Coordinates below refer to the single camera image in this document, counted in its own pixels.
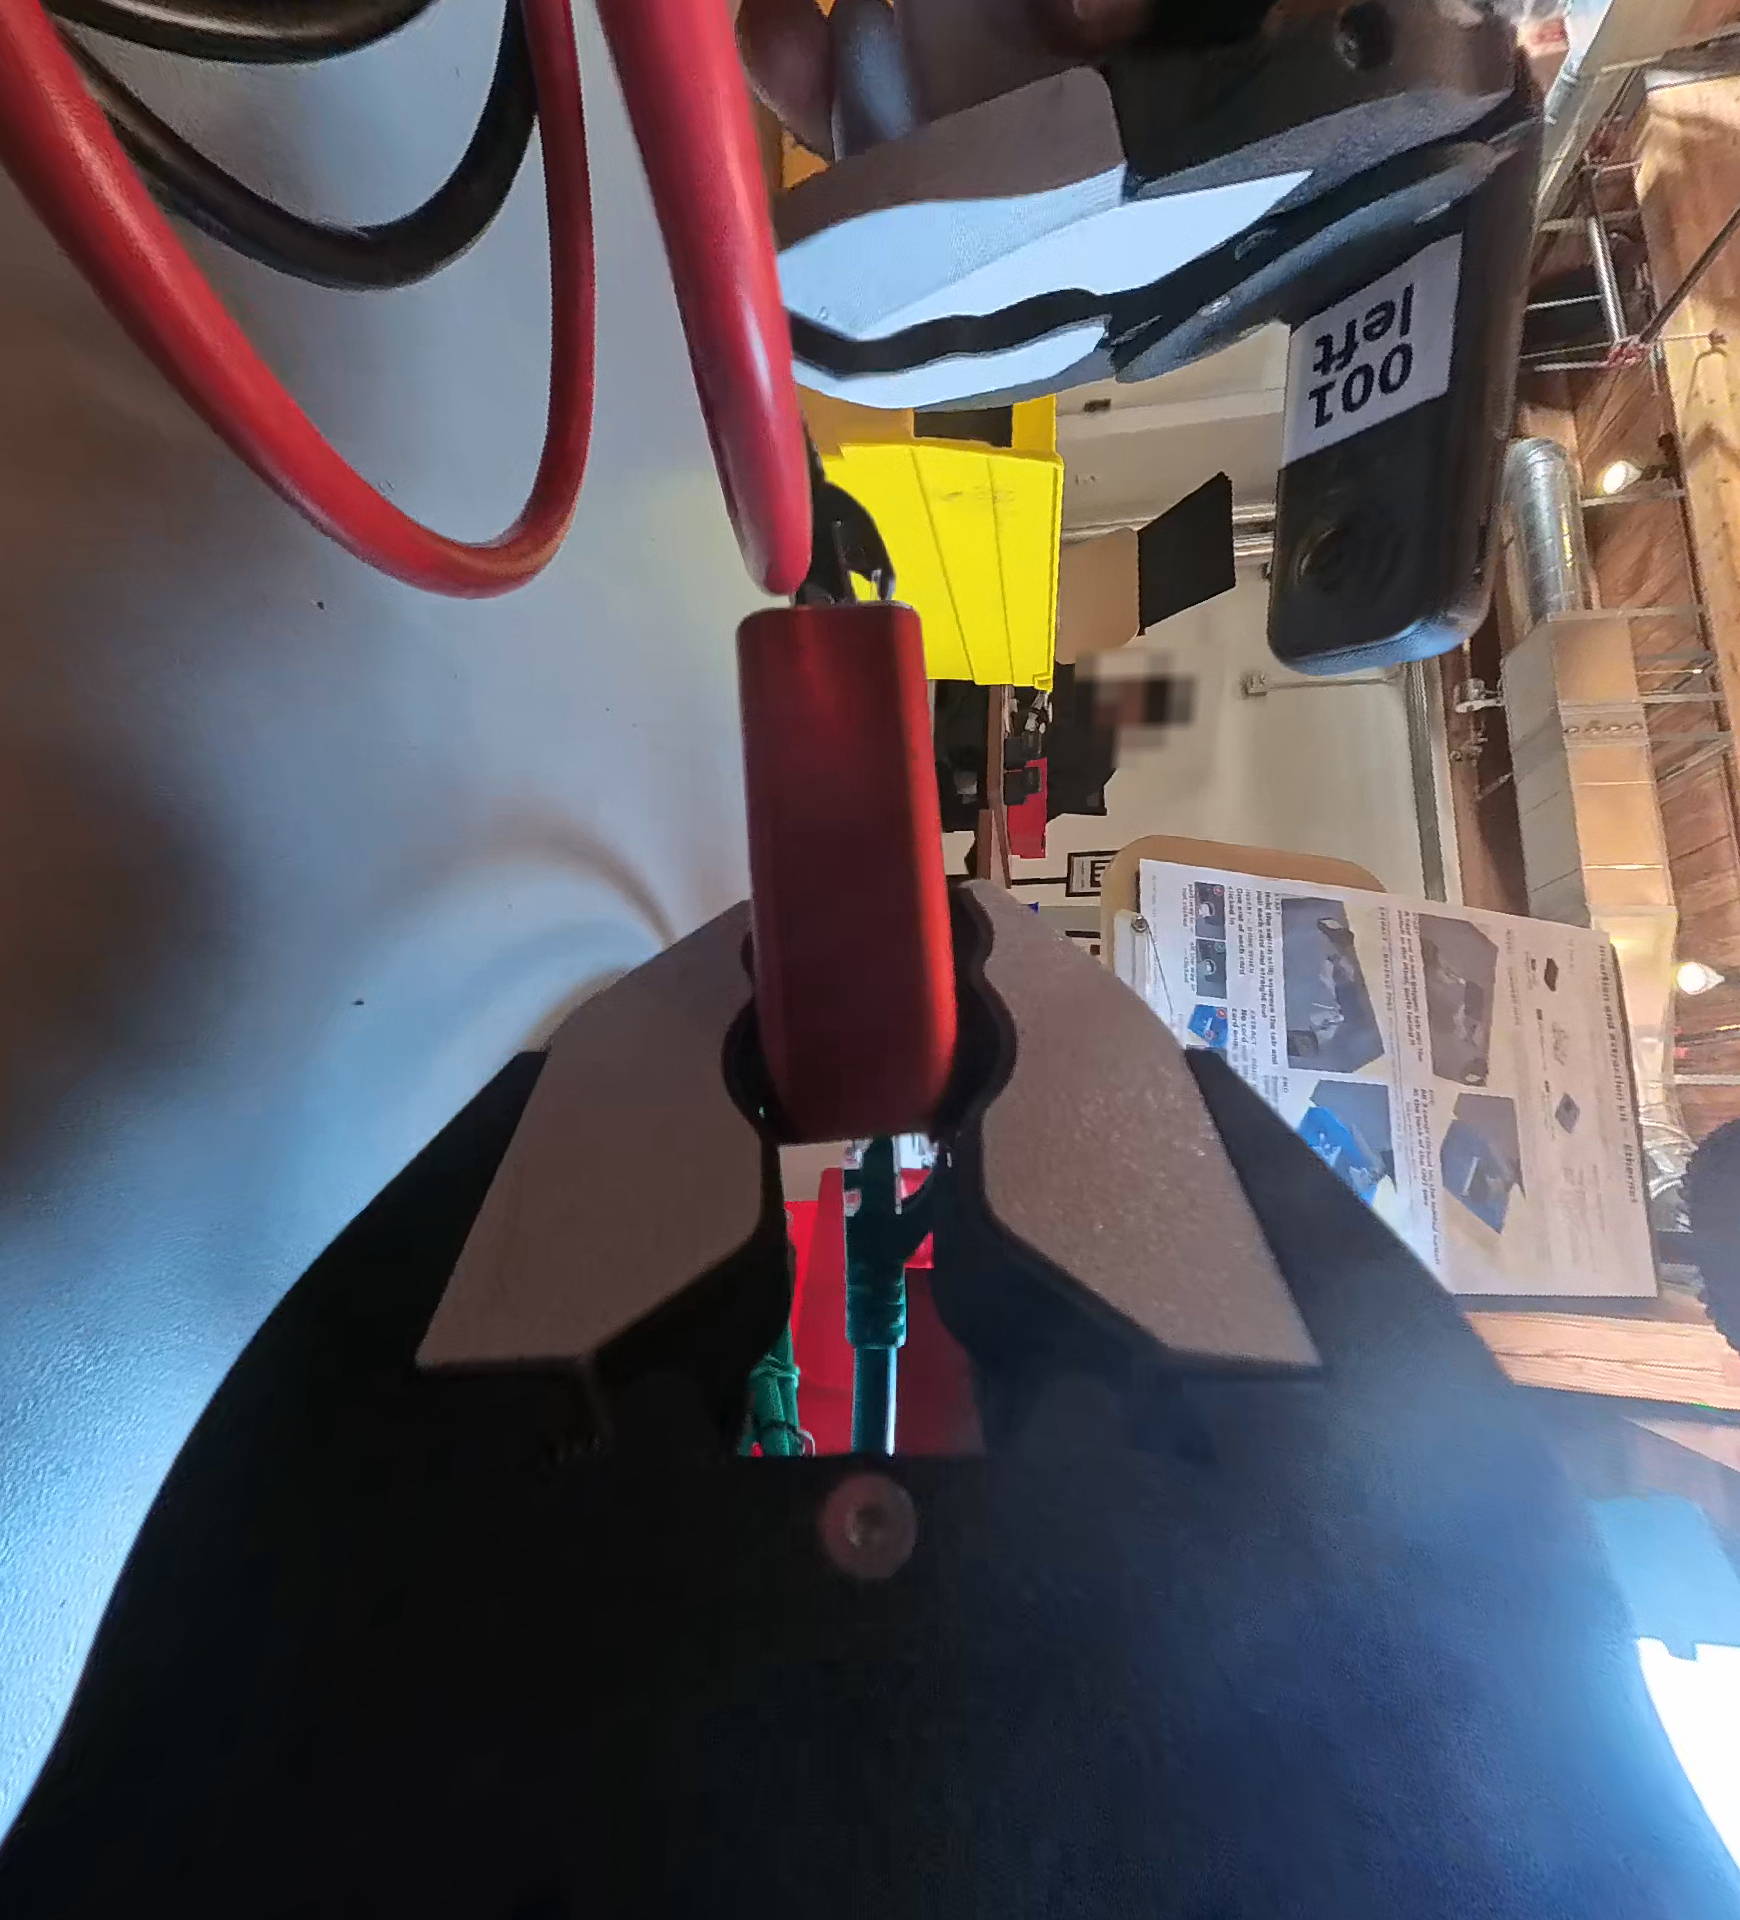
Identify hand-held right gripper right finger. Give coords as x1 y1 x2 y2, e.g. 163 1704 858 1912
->
947 883 1321 1374

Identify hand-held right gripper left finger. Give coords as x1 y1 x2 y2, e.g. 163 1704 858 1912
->
416 901 789 1374

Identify yellow plastic bin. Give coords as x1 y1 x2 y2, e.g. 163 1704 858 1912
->
810 392 1068 693

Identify metal duct pipes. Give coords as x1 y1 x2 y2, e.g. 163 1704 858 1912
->
1499 437 1681 930

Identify black flag panel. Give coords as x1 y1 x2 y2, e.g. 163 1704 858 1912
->
1137 472 1239 631

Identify green ethernet cable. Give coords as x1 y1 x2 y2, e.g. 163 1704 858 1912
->
744 1136 913 1456

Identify black ethernet cable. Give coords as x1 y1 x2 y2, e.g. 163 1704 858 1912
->
45 0 918 608

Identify red ethernet cable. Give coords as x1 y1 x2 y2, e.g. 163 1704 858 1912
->
0 0 815 598

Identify instruction sheet board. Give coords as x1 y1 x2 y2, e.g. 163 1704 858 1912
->
1101 836 1664 1298

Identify red metal network switch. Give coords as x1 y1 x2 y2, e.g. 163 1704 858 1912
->
737 600 960 1143

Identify person's left hand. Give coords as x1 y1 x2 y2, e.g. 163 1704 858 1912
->
739 0 1267 169

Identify brown cardboard panel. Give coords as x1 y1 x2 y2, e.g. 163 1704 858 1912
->
1059 533 1145 661

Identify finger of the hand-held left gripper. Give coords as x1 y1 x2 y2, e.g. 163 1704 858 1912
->
792 306 1123 415
777 66 1316 345

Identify red plastic bin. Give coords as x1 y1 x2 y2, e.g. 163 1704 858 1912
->
781 1161 984 1456

